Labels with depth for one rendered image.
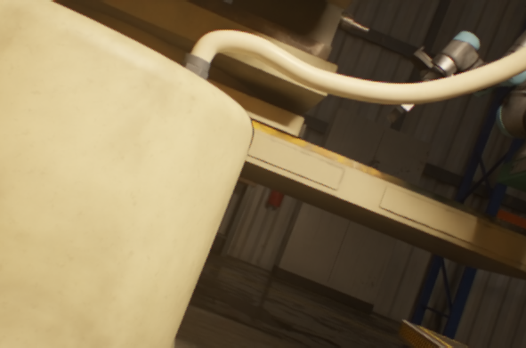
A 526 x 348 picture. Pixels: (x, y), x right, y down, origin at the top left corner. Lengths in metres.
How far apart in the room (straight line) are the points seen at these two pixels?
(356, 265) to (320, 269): 0.42
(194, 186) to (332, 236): 7.56
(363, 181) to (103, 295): 1.40
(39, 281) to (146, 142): 0.23
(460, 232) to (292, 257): 6.25
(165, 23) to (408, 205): 0.94
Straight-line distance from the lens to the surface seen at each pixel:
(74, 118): 1.05
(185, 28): 2.20
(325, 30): 2.30
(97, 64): 1.06
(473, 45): 2.35
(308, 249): 8.66
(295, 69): 1.23
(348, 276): 8.77
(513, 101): 2.47
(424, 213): 2.43
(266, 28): 2.24
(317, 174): 2.35
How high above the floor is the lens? 0.41
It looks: 5 degrees up
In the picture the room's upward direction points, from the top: 21 degrees clockwise
